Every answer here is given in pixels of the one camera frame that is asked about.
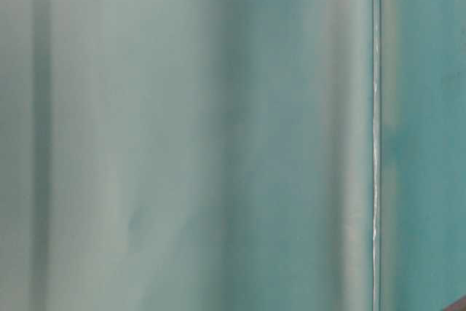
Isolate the thin grey steel wire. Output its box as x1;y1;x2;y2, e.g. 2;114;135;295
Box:
370;0;382;311

